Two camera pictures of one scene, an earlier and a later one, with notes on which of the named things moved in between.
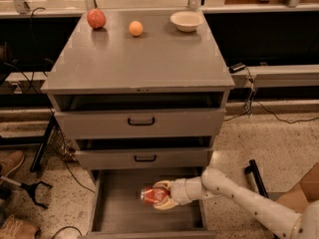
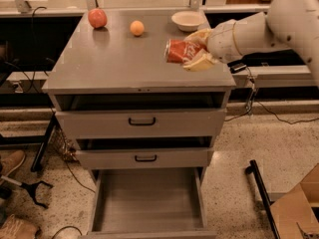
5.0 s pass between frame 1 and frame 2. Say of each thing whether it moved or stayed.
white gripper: moved
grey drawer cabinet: stayed
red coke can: moved
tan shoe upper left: stayed
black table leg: stayed
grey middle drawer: stayed
